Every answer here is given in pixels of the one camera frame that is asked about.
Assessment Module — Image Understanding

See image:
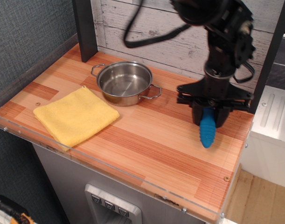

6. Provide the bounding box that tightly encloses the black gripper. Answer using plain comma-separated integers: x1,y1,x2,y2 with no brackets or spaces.
177,70,254,127

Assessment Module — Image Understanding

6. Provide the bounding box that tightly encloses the blue handled metal fork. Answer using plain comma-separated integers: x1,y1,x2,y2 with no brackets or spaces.
199,107,216,148

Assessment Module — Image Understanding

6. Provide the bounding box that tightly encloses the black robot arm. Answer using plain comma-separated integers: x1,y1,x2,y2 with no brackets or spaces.
171,0,255,127

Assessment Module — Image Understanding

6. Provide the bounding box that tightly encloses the white toy sink unit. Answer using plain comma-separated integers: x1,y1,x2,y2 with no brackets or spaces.
239,34,285,187

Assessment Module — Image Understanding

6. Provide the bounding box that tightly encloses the small stainless steel pot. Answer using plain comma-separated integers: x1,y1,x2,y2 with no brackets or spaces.
91,61,162,106

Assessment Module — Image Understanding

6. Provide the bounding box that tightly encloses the clear acrylic table edge guard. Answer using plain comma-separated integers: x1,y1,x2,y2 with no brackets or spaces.
0,113,254,221

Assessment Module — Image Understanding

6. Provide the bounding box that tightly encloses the yellow folded cloth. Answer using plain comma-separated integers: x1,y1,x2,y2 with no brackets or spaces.
33,86,119,152

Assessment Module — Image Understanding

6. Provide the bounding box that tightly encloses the grey cabinet with dispenser panel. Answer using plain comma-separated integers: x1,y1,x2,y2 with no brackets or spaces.
34,144,222,224

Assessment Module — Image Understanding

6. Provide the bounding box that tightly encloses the orange black object bottom left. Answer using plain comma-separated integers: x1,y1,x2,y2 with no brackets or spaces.
0,195,35,224

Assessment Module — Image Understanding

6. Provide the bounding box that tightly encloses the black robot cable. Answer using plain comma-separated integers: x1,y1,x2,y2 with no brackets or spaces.
123,0,191,49

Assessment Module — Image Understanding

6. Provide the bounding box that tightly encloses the dark right vertical post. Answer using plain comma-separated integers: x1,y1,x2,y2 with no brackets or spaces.
249,1,285,114

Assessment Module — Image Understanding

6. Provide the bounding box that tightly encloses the dark vertical post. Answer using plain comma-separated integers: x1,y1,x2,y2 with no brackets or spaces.
72,0,98,62
249,1,285,114

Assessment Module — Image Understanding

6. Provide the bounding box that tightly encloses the dark left vertical post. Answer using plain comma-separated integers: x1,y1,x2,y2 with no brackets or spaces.
72,0,98,62

